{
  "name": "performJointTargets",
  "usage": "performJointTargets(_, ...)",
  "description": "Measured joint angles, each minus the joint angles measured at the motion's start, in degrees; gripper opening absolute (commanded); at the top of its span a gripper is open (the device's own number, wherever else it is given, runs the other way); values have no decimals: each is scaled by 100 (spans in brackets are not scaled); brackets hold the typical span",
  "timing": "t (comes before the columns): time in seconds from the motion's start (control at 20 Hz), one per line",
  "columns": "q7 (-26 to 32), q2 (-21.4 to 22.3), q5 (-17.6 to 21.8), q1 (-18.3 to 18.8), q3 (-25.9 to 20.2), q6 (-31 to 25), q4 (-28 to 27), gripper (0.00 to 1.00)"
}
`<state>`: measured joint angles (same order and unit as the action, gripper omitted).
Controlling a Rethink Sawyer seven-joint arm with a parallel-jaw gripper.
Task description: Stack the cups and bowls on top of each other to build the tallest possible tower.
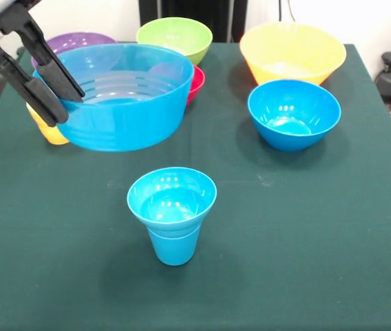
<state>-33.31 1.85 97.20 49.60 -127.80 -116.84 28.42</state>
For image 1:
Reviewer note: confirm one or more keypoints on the shallow blue bowl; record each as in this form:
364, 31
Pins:
126, 127

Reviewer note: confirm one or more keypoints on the large blue bowl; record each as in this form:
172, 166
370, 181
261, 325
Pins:
295, 134

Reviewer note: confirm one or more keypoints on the blue cup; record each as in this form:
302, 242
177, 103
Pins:
176, 250

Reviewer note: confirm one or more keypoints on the pink red bowl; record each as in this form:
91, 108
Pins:
197, 82

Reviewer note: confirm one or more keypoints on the purple bowl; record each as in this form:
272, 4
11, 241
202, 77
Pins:
78, 39

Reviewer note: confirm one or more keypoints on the yellow cup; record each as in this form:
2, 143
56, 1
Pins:
53, 137

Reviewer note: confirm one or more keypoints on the small ribbed teal bowl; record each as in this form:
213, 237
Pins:
172, 203

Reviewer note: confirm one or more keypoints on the large yellow bowl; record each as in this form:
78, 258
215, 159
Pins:
291, 51

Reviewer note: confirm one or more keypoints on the dark green tablecloth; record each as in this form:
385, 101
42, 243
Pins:
78, 258

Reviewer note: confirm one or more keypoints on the green bowl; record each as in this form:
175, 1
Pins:
174, 38

